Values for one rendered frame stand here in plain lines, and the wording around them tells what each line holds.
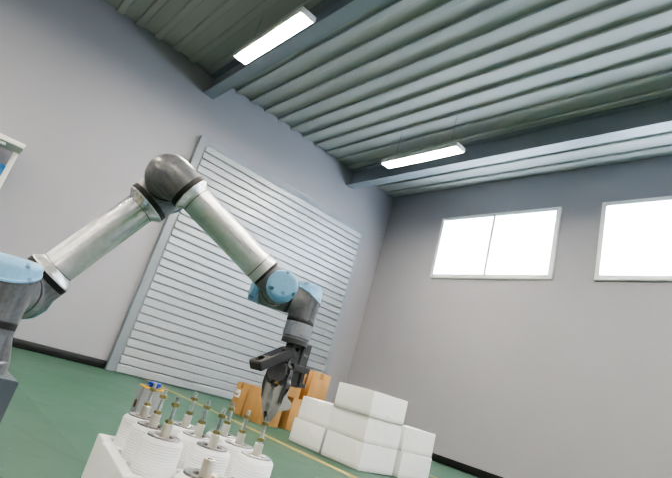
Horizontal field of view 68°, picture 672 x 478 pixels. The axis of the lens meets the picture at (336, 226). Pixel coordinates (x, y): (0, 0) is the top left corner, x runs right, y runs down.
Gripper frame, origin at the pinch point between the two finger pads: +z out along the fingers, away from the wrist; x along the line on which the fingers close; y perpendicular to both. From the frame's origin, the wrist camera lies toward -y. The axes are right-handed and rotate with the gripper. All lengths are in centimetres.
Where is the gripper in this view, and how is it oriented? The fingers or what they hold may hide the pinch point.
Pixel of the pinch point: (266, 415)
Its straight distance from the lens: 134.5
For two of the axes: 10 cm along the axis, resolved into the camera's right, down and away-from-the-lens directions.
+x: -7.1, 0.3, 7.0
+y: 6.5, 4.1, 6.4
